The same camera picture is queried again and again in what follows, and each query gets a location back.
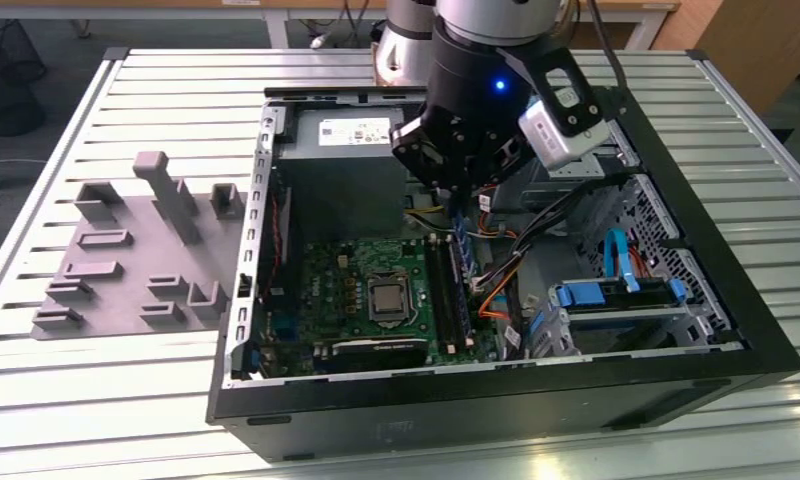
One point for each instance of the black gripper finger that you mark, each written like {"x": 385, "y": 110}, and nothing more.
{"x": 414, "y": 150}
{"x": 490, "y": 170}

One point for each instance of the blue RAM stick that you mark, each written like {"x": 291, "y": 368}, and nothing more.
{"x": 463, "y": 240}

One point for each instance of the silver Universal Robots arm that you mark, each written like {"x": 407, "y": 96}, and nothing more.
{"x": 401, "y": 55}

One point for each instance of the dark installed RAM stick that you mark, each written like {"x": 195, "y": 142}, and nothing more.
{"x": 466, "y": 325}

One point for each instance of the silver optical drive cage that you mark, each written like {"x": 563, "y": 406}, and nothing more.
{"x": 574, "y": 172}

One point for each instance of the grey power supply unit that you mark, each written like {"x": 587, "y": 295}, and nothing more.
{"x": 341, "y": 190}

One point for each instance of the green Dell motherboard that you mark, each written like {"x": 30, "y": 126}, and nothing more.
{"x": 407, "y": 260}

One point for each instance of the hard disk in blue carrier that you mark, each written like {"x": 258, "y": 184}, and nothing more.
{"x": 583, "y": 297}

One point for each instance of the silver CPU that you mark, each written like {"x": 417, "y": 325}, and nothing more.
{"x": 389, "y": 300}

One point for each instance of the white framed wooden desk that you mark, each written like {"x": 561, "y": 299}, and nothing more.
{"x": 276, "y": 30}

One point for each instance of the black case fan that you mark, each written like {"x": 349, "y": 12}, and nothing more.
{"x": 287, "y": 270}

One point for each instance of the silver disk bay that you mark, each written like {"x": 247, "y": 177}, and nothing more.
{"x": 641, "y": 320}

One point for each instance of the black graphics card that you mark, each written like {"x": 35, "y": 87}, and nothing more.
{"x": 374, "y": 350}

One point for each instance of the light wooden cabinet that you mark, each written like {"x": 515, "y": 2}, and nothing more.
{"x": 761, "y": 50}

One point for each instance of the black open PC case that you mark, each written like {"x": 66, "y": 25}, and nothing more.
{"x": 441, "y": 400}

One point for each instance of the grey plastic parts rack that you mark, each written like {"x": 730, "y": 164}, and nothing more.
{"x": 127, "y": 295}

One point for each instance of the black mesh waste basket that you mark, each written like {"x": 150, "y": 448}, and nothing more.
{"x": 7, "y": 65}

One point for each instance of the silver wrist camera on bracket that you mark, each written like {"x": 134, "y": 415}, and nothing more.
{"x": 561, "y": 140}

